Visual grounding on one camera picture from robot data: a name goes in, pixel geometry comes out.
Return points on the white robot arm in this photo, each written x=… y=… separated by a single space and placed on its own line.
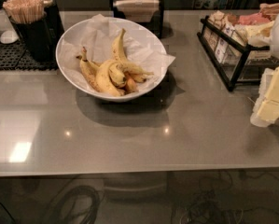
x=273 y=41

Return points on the right lying yellow banana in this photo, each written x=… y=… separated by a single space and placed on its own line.
x=136 y=72

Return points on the small middle yellow banana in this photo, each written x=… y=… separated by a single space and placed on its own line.
x=117 y=76

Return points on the upright yellow banana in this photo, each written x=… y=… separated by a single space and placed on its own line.
x=117 y=48

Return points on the white ceramic bowl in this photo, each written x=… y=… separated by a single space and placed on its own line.
x=69 y=72

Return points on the large front yellow banana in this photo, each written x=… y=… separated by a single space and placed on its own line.
x=104 y=81

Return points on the left spotted yellow banana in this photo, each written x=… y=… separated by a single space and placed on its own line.
x=87 y=71

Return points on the white paper bowl liner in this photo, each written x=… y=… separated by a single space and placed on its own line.
x=97 y=36

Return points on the black napkin holder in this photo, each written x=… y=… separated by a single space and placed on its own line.
x=148 y=13

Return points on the dark bottle with wooden cap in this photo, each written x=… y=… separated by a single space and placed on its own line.
x=54 y=18

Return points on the black stirrer holder cup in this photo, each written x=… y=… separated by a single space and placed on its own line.
x=36 y=38

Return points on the wooden stir sticks bundle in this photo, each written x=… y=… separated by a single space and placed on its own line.
x=24 y=11

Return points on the black rubber mesh mat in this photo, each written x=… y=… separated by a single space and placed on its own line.
x=16 y=57

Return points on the white lidded cup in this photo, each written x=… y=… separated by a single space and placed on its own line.
x=8 y=34

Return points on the black wire sugar packet rack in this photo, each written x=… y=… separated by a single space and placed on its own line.
x=235 y=62

